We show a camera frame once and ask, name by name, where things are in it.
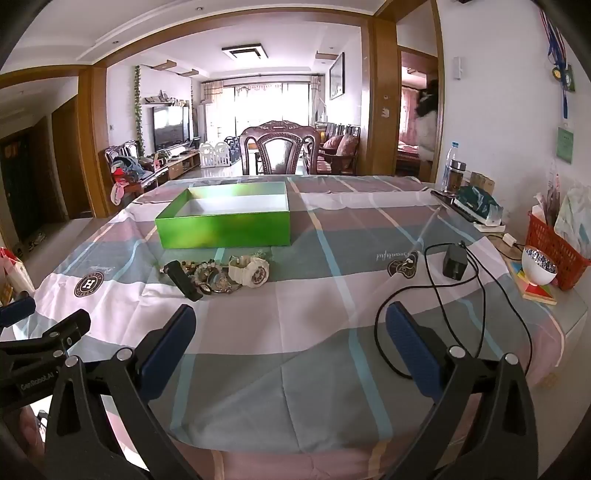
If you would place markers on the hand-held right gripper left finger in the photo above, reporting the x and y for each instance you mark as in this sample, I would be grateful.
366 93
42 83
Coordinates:
168 355

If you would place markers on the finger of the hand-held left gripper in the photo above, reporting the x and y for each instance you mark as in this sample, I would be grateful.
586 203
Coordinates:
60 328
16 310

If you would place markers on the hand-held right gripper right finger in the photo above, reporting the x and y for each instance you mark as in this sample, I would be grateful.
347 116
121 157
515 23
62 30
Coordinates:
413 350

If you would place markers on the white wrist watch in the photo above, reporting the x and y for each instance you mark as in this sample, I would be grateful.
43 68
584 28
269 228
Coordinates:
249 272

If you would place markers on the green-framed glass tray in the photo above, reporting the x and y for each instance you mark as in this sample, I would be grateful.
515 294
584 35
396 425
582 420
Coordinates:
221 230

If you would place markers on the red paper bag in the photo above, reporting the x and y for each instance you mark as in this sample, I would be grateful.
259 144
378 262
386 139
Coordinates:
14 277

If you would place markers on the colourful wooden board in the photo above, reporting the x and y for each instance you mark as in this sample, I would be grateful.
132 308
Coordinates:
531 290

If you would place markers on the small white plug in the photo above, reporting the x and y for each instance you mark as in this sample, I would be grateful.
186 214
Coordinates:
509 239

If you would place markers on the white bowl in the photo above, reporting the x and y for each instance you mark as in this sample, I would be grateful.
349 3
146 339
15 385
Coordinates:
538 272

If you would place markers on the pile of clothes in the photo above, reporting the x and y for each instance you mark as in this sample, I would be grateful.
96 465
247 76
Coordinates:
127 170

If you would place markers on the red plastic basket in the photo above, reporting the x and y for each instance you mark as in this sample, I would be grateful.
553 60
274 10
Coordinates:
563 258

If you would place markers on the glass jar with dark lid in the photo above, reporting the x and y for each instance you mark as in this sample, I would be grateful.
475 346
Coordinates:
456 177

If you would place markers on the brown cardboard box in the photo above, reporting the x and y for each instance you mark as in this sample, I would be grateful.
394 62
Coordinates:
482 182

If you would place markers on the wooden armchair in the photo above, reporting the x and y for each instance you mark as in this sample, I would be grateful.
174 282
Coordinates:
115 154

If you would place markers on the wooden television cabinet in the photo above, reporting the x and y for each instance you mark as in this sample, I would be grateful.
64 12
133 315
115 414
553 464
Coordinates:
182 166

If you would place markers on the clear water bottle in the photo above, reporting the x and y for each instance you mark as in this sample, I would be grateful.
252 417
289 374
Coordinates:
450 154

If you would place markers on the white play fence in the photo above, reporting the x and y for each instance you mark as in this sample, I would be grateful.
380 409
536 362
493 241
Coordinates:
217 154

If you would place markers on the pale paper pack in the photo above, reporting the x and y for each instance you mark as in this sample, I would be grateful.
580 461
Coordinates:
575 212

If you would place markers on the wooden sofa with cushions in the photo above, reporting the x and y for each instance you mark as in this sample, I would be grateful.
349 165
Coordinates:
341 147

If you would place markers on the flat screen television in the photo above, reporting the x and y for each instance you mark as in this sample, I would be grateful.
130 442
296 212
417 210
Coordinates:
171 127

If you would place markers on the green ivy garland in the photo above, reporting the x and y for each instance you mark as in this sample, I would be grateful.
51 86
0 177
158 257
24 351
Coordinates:
138 110

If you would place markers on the carved wooden dining chair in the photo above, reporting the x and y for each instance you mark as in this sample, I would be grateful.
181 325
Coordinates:
279 150

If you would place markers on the white standing air conditioner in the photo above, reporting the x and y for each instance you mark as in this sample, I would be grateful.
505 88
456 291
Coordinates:
207 122

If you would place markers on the square ceiling lamp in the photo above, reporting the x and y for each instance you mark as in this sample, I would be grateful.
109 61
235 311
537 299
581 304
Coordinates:
244 50

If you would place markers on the medals on ribbons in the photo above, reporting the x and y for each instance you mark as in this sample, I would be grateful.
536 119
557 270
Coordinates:
558 46

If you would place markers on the framed wall picture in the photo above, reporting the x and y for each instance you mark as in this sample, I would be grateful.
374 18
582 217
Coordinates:
337 76

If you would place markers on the white wall device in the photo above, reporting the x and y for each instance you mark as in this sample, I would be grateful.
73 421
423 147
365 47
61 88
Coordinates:
457 68

